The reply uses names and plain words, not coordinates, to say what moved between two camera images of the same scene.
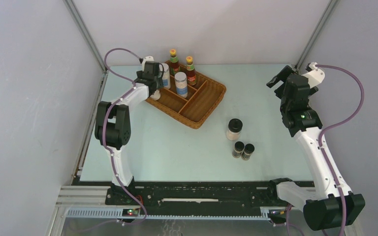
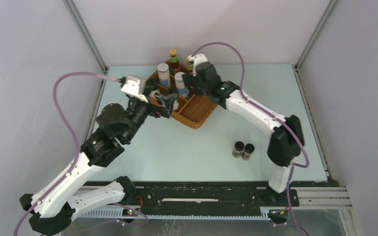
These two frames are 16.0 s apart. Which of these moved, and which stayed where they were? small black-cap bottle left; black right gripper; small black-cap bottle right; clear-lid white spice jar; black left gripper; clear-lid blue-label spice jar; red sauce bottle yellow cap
Moved: black left gripper; black right gripper
Stayed: clear-lid white spice jar; red sauce bottle yellow cap; small black-cap bottle left; clear-lid blue-label spice jar; small black-cap bottle right
